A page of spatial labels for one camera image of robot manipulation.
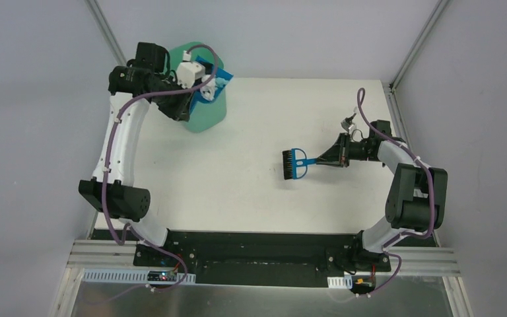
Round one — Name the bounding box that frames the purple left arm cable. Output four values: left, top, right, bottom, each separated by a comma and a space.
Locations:
102, 44, 219, 293

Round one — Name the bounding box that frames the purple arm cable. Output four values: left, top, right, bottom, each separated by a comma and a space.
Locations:
356, 88, 437, 302
102, 44, 219, 293

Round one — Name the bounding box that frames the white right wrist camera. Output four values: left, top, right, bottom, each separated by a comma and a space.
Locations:
341, 114, 356, 135

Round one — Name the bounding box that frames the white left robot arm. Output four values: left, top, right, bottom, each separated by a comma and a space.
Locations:
78, 42, 191, 267

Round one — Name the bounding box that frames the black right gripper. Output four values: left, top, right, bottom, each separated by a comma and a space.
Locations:
316, 133, 378, 168

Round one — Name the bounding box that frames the aluminium frame rail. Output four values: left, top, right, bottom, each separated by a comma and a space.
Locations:
67, 240, 461, 277

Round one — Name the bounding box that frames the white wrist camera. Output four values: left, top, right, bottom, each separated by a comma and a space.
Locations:
341, 114, 356, 135
176, 51, 206, 89

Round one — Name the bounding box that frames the green plastic bin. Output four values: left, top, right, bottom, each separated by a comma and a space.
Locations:
168, 42, 227, 133

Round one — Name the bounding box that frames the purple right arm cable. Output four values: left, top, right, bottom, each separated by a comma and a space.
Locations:
356, 88, 437, 302

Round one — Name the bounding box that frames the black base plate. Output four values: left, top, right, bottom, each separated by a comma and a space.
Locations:
91, 229, 434, 289

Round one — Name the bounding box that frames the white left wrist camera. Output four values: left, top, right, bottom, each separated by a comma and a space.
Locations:
176, 51, 206, 89

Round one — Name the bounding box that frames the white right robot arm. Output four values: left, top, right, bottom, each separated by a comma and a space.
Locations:
316, 120, 448, 271

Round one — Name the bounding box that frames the blue plastic dustpan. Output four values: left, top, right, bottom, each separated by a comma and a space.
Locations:
189, 55, 234, 114

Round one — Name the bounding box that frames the light blue scrap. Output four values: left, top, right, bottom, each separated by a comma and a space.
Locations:
215, 77, 229, 87

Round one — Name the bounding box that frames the blue hand brush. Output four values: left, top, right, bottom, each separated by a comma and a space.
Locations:
281, 148, 317, 180

